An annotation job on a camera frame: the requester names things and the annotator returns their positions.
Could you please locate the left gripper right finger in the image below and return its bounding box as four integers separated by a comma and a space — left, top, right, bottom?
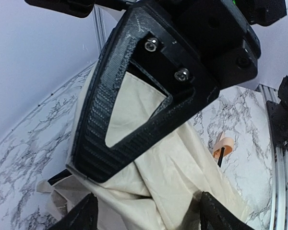
200, 192, 247, 230

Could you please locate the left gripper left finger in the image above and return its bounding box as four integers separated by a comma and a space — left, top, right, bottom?
49, 193, 98, 230

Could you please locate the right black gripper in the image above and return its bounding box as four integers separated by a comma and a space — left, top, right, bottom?
124, 0, 288, 89

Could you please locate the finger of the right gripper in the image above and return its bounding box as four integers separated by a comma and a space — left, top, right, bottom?
73, 6, 219, 183

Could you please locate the right aluminium frame post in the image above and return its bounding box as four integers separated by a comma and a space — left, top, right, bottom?
92, 6, 107, 52

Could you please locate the front aluminium rail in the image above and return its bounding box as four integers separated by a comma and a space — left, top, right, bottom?
256, 83, 288, 230

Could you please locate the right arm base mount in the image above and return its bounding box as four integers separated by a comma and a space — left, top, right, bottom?
266, 76, 288, 150

